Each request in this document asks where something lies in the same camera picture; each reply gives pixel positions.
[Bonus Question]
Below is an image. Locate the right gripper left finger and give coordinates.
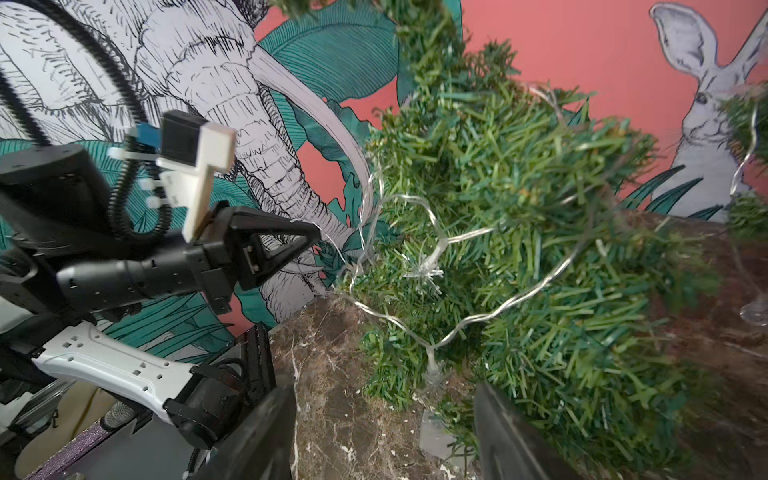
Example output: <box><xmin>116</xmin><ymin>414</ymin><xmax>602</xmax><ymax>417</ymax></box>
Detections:
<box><xmin>192</xmin><ymin>386</ymin><xmax>297</xmax><ymax>480</ymax></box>

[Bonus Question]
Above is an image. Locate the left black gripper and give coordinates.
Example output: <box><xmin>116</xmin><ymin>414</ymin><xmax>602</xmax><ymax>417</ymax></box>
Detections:
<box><xmin>185</xmin><ymin>201</ymin><xmax>321</xmax><ymax>315</ymax></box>

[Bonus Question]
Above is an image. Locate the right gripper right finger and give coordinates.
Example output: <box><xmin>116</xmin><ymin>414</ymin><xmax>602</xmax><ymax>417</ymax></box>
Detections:
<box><xmin>473</xmin><ymin>383</ymin><xmax>581</xmax><ymax>480</ymax></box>

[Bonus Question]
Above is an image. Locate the mini christmas tree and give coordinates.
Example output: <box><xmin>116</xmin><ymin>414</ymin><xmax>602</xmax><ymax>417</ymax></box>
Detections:
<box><xmin>340</xmin><ymin>1</ymin><xmax>717</xmax><ymax>478</ymax></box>
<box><xmin>720</xmin><ymin>81</ymin><xmax>767</xmax><ymax>240</ymax></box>

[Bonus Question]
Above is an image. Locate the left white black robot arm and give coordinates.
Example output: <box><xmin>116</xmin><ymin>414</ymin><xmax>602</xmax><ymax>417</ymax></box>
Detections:
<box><xmin>1</xmin><ymin>1</ymin><xmax>362</xmax><ymax>449</ymax></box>

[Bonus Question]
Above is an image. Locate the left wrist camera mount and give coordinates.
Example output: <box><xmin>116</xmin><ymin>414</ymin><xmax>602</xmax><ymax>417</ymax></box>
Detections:
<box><xmin>108</xmin><ymin>110</ymin><xmax>237</xmax><ymax>242</ymax></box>

